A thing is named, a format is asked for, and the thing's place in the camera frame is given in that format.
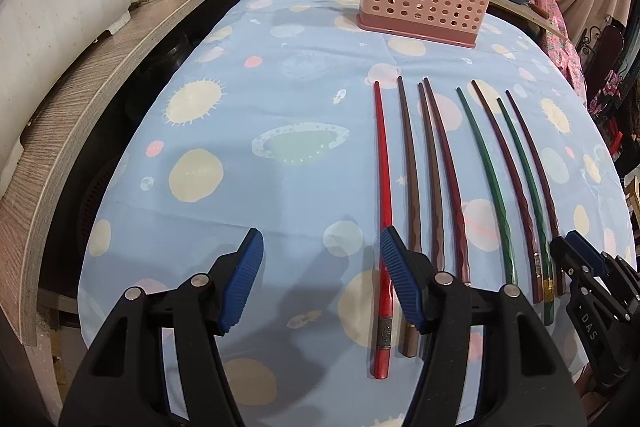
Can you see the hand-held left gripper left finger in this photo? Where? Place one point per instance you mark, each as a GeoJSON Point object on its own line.
{"type": "Point", "coordinates": [242, 277]}

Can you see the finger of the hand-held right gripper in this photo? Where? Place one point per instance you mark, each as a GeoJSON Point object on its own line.
{"type": "Point", "coordinates": [587, 254]}
{"type": "Point", "coordinates": [625, 279]}

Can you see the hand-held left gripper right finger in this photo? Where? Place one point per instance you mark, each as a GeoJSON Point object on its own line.
{"type": "Point", "coordinates": [400, 277]}

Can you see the maroon chopstick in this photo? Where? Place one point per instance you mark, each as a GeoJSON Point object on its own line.
{"type": "Point", "coordinates": [542, 179]}
{"type": "Point", "coordinates": [452, 187]}
{"type": "Point", "coordinates": [510, 167]}

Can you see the red chopstick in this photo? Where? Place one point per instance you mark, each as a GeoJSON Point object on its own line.
{"type": "Point", "coordinates": [384, 187]}

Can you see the brown chopstick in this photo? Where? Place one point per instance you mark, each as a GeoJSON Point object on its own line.
{"type": "Point", "coordinates": [410, 177]}
{"type": "Point", "coordinates": [431, 167]}

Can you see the green chopstick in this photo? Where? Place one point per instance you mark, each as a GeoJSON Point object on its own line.
{"type": "Point", "coordinates": [492, 187]}
{"type": "Point", "coordinates": [525, 167]}

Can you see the pink floral cloth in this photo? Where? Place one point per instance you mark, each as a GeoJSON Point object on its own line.
{"type": "Point", "coordinates": [560, 42]}

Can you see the white bin with blue lid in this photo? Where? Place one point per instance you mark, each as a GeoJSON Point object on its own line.
{"type": "Point", "coordinates": [55, 7]}

